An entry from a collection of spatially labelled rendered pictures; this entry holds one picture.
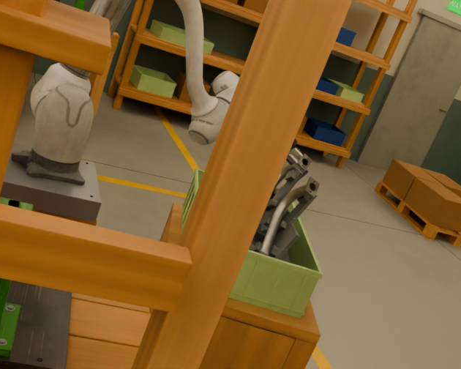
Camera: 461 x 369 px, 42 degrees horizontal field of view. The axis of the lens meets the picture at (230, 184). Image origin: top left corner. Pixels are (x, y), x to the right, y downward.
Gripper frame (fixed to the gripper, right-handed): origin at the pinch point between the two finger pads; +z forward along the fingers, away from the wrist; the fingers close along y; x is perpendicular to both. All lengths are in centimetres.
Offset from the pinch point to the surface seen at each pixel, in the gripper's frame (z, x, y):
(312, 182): -0.1, -26.0, -21.6
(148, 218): 7, 210, 31
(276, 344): 27, -10, -62
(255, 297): 13, -10, -55
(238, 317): 11, -9, -64
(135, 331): -19, -37, -95
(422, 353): 178, 111, 51
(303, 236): 18.2, -1.2, -21.9
